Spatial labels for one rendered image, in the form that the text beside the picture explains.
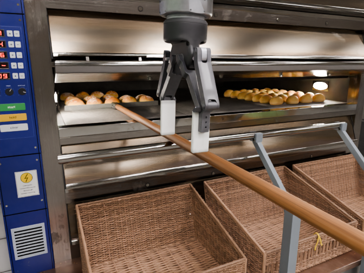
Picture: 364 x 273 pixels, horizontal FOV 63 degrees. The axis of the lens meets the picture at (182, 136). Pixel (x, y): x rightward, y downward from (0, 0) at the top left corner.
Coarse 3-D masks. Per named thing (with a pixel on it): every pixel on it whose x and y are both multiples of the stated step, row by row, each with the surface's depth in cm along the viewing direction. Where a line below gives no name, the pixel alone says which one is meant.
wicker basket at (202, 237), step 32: (160, 192) 141; (192, 192) 146; (128, 224) 134; (160, 224) 140; (192, 224) 147; (96, 256) 128; (128, 256) 133; (160, 256) 134; (192, 256) 134; (224, 256) 124
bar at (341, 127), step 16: (288, 128) 122; (304, 128) 125; (320, 128) 129; (336, 128) 135; (144, 144) 98; (160, 144) 99; (256, 144) 115; (352, 144) 131; (64, 160) 86; (80, 160) 89; (272, 176) 108; (288, 224) 102; (288, 240) 103; (288, 256) 104; (288, 272) 105
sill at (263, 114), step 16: (240, 112) 158; (256, 112) 160; (272, 112) 164; (288, 112) 169; (304, 112) 175; (320, 112) 180; (64, 128) 120; (80, 128) 123; (96, 128) 126; (112, 128) 128; (128, 128) 131; (144, 128) 135
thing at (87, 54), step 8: (64, 56) 106; (72, 56) 107; (80, 56) 108; (88, 56) 109; (96, 56) 111; (104, 56) 112; (112, 56) 113; (120, 56) 114; (128, 56) 115; (136, 56) 117; (144, 56) 118
